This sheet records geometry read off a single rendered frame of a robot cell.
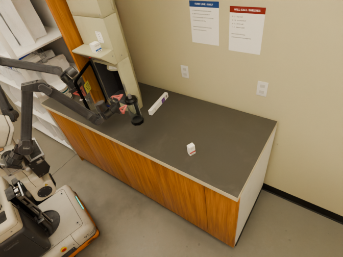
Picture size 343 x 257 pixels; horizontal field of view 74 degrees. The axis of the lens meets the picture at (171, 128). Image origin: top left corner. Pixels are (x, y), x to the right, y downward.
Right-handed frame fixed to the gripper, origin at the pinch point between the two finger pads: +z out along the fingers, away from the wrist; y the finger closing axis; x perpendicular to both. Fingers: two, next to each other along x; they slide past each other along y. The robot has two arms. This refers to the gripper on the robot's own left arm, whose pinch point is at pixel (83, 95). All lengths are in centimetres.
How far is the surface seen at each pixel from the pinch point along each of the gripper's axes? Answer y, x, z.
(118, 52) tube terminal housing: -42.5, -9.7, -9.9
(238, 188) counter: -89, 64, 70
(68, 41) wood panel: -11.6, -17.7, -33.3
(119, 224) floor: 46, 50, 110
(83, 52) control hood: -23.2, -6.7, -22.9
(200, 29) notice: -96, -24, 10
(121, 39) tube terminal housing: -48, -15, -15
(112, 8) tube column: -56, -17, -33
